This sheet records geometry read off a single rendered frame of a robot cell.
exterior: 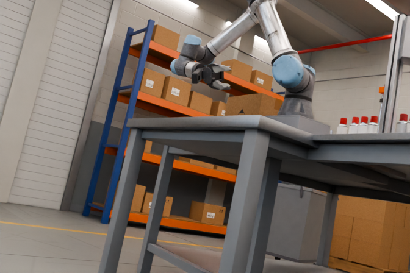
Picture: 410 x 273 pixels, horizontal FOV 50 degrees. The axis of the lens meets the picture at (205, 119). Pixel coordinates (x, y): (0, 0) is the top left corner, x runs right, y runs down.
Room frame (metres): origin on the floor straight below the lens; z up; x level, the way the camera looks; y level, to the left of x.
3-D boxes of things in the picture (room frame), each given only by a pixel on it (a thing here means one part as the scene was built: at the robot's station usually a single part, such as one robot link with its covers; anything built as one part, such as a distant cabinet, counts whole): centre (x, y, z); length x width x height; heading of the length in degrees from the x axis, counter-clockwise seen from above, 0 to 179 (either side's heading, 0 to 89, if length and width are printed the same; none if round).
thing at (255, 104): (2.41, -0.28, 0.99); 0.30 x 0.24 x 0.27; 32
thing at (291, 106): (1.84, -0.37, 0.98); 0.15 x 0.15 x 0.10
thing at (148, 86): (6.23, -0.04, 1.26); 2.77 x 0.60 x 2.51; 126
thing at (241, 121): (1.99, -0.27, 0.81); 0.90 x 0.90 x 0.04; 36
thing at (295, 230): (4.56, -1.06, 0.48); 0.89 x 0.63 x 0.96; 145
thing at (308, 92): (1.83, -0.37, 1.10); 0.13 x 0.12 x 0.14; 150
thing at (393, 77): (1.85, -0.77, 1.16); 0.04 x 0.04 x 0.67; 28
